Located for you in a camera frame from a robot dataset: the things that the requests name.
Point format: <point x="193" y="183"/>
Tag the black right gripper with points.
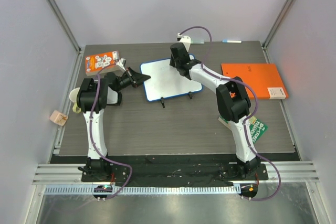
<point x="177" y="60"/>

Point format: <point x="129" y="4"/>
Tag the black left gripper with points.
<point x="135" y="78"/>

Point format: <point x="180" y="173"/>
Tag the blue framed whiteboard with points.
<point x="165" y="81"/>

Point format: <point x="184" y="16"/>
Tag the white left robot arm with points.
<point x="93" y="97"/>

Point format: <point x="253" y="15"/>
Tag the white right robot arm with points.
<point x="233" y="104"/>

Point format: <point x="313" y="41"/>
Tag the black left whiteboard stand foot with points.
<point x="162" y="102"/>

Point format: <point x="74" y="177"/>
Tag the black whiteboard stand foot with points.
<point x="190" y="95"/>
<point x="162" y="102"/>

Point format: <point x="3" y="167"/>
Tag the black right whiteboard stand foot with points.
<point x="190" y="95"/>

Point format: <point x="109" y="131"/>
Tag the green marker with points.
<point x="197" y="42"/>

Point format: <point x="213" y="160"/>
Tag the orange illustrated book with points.
<point x="101" y="63"/>

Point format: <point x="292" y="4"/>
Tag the blue marker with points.
<point x="232" y="41"/>

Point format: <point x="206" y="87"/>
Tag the light green mug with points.
<point x="73" y="98"/>

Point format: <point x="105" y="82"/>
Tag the orange notebook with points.
<point x="263" y="78"/>

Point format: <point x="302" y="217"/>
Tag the pink wooden block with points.
<point x="58" y="118"/>

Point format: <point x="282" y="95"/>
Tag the green book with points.
<point x="257" y="129"/>

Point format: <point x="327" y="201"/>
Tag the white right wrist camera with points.
<point x="185" y="40"/>

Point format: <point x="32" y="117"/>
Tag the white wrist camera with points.
<point x="121" y="64"/>
<point x="185" y="40"/>

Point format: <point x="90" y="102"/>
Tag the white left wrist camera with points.
<point x="121" y="64"/>

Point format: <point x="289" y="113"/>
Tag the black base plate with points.
<point x="159" y="174"/>

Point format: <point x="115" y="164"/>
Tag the perforated cable duct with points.
<point x="105" y="190"/>

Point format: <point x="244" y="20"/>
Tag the aluminium front rail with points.
<point x="290" y="172"/>

